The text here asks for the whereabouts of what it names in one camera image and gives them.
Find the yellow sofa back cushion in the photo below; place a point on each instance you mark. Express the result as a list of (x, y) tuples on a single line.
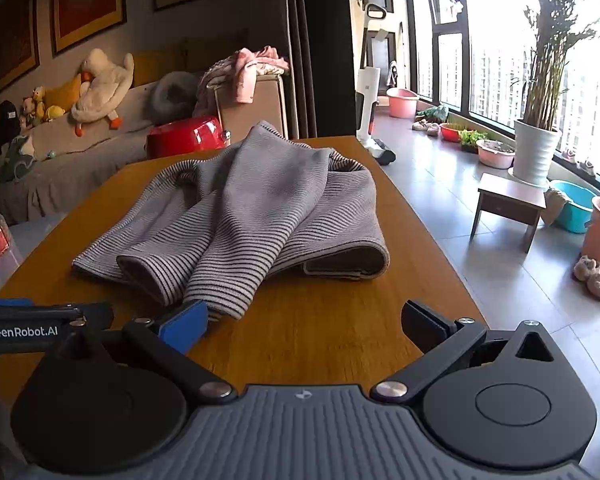
[(157, 67), (205, 55)]

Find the pink plastic basin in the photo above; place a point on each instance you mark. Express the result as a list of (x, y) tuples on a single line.
[(402, 102)]

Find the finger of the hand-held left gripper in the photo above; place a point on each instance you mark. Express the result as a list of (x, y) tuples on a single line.
[(97, 316)]

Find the small yellow duck doll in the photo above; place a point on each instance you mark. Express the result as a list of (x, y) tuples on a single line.
[(40, 100)]

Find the white duck plush toy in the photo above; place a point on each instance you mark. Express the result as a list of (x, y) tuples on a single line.
[(105, 90)]

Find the tray of green plants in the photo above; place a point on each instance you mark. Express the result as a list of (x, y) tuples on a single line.
[(472, 140)]

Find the pink basin with soil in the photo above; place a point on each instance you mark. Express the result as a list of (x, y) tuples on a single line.
[(495, 157)]

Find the black framed window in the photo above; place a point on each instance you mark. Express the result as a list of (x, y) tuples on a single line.
[(450, 30)]

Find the pink garment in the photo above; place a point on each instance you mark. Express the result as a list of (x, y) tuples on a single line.
[(252, 67)]

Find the small yellow plush toy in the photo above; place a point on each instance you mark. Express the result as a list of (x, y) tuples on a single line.
[(54, 112)]

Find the beige rag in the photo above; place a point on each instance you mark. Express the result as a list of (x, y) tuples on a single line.
[(552, 205)]

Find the teal plastic basin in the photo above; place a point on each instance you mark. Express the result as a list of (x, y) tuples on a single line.
[(577, 210)]

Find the grey neck pillow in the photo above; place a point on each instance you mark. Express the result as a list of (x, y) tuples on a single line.
[(180, 82)]

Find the pair of small shoes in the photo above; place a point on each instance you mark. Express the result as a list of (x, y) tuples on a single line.
[(425, 127)]

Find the white dotted blanket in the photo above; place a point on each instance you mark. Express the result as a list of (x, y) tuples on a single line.
[(212, 85)]

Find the white side table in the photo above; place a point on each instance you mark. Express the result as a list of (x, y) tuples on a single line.
[(35, 240)]

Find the mustard yellow pillow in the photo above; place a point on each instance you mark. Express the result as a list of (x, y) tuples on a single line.
[(62, 95)]

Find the potted palm in white pot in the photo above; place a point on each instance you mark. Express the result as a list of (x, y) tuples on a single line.
[(535, 152)]

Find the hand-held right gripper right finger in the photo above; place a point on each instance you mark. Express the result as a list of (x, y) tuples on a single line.
[(422, 327)]

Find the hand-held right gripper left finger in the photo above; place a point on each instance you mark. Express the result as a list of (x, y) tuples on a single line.
[(187, 324)]

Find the small wooden stool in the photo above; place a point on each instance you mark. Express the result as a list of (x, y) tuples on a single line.
[(510, 195)]

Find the green plush toy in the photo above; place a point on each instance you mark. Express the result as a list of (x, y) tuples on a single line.
[(17, 160)]

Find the black backpack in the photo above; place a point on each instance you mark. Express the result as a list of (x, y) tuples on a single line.
[(6, 125)]

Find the grey covered sofa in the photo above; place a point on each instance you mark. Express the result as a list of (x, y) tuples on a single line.
[(80, 160)]

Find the red pot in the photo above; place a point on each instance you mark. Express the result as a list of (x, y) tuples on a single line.
[(185, 136)]

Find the brown curtain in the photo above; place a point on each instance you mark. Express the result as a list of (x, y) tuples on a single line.
[(305, 50)]

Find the white upright vacuum cleaner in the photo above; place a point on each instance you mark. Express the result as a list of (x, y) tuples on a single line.
[(367, 100)]

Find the beige cardboard box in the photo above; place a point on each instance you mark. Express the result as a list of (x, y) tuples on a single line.
[(252, 110)]

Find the grey striped sweater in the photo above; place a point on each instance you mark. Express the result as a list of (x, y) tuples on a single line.
[(255, 200)]

